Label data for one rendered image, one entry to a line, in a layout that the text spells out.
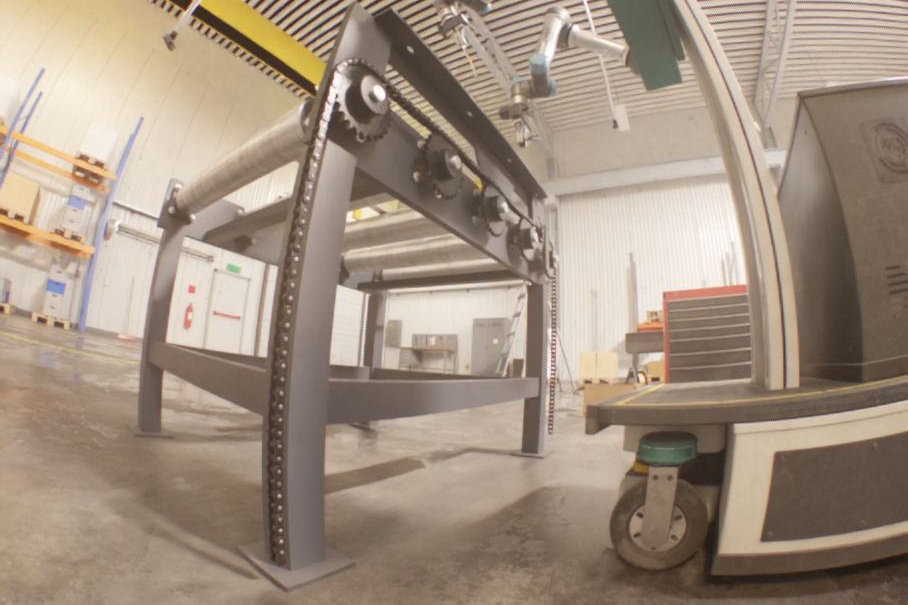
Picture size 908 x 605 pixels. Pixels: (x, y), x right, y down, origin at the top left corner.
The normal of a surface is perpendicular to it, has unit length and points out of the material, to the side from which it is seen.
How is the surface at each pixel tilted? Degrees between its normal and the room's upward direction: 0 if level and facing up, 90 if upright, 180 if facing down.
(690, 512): 92
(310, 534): 90
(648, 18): 180
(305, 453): 90
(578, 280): 90
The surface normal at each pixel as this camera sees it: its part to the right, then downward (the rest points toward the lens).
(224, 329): 0.86, -0.09
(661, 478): -0.62, -0.24
